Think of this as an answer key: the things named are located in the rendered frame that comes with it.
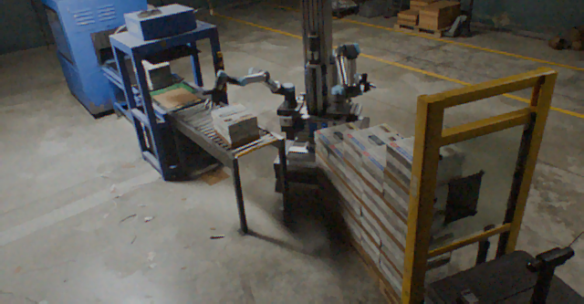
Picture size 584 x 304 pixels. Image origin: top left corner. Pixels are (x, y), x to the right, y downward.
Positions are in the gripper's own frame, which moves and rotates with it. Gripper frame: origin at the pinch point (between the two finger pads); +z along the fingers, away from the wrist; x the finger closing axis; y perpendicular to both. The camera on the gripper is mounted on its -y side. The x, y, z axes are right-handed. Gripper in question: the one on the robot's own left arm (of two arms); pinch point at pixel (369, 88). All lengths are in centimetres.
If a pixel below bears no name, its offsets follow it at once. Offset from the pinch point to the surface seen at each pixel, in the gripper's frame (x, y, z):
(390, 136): 4, 17, 54
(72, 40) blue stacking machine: 321, -42, -295
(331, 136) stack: 38, 36, -1
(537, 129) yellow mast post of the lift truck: -43, -26, 150
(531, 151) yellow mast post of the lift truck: -41, -13, 150
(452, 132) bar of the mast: 6, -43, 158
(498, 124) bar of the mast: -20, -37, 153
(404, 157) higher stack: 16, -8, 118
